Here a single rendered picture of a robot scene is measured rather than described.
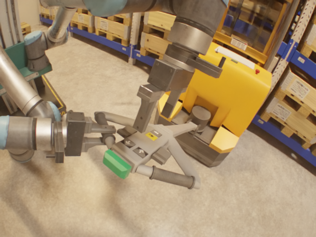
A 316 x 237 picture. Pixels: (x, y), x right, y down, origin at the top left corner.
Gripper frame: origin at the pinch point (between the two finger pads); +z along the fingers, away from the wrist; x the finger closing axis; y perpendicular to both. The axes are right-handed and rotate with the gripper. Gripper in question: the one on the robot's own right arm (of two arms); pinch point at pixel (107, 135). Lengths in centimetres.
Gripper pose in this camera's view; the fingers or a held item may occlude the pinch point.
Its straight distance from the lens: 54.4
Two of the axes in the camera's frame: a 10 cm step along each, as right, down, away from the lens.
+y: -4.7, -5.6, 6.8
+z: 8.0, 0.5, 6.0
